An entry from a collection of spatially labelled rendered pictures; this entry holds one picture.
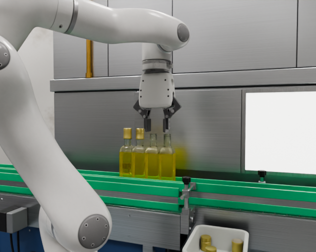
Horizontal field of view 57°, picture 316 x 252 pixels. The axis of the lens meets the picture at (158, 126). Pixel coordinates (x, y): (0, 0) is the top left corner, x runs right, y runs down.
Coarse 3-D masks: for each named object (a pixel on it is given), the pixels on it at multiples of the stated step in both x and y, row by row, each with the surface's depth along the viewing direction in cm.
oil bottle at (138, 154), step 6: (132, 150) 117; (138, 150) 116; (144, 150) 116; (132, 156) 117; (138, 156) 116; (144, 156) 116; (132, 162) 117; (138, 162) 116; (144, 162) 116; (132, 168) 117; (138, 168) 116; (144, 168) 116; (132, 174) 117; (138, 174) 117; (144, 174) 117
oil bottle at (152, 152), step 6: (150, 150) 115; (156, 150) 114; (150, 156) 115; (156, 156) 114; (150, 162) 115; (156, 162) 114; (150, 168) 115; (156, 168) 114; (150, 174) 115; (156, 174) 114
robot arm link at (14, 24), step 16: (0, 0) 56; (16, 0) 57; (32, 0) 59; (48, 0) 61; (64, 0) 63; (0, 16) 57; (16, 16) 58; (32, 16) 60; (48, 16) 62; (64, 16) 63; (0, 32) 59; (16, 32) 60; (16, 48) 64
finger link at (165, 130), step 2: (170, 110) 83; (172, 110) 82; (168, 112) 83; (170, 112) 83; (172, 112) 83; (170, 114) 83; (172, 114) 84; (164, 116) 83; (170, 116) 84; (164, 118) 83; (166, 118) 83; (168, 118) 83; (164, 120) 83; (166, 120) 83; (168, 120) 83; (164, 122) 83; (166, 122) 83; (168, 122) 83; (164, 124) 83; (166, 124) 83; (168, 124) 83; (164, 126) 83; (166, 126) 83; (168, 126) 83; (164, 128) 83; (166, 128) 83; (168, 128) 83; (164, 130) 83; (166, 130) 84
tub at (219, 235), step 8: (192, 232) 93; (200, 232) 99; (208, 232) 98; (216, 232) 97; (224, 232) 97; (232, 232) 96; (240, 232) 95; (192, 240) 89; (216, 240) 97; (224, 240) 96; (184, 248) 82; (192, 248) 89; (216, 248) 97; (224, 248) 96
